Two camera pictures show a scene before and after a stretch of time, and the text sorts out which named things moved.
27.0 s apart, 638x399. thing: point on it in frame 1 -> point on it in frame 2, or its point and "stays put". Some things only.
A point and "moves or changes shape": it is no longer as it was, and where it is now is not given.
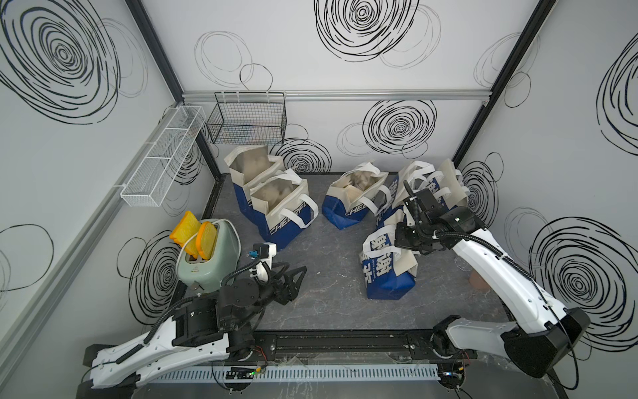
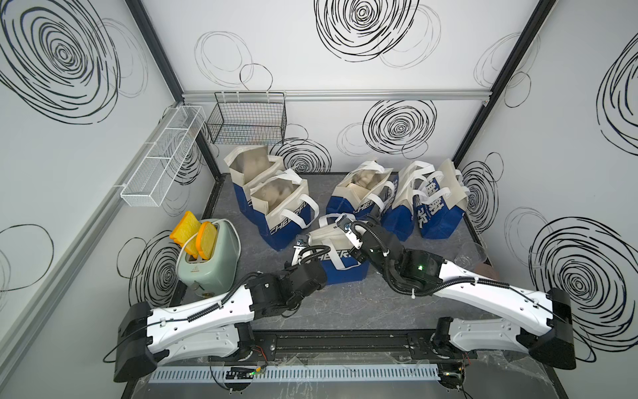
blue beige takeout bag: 283,206 stays put
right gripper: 399,240 -> 355,253
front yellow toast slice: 205,239 stays put
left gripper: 291,292 -> 288,269
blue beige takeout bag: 247,166 stays put
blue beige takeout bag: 350,197 stays put
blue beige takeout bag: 448,185 stays put
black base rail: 345,344 stays put
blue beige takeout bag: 390,273 moves or changes shape
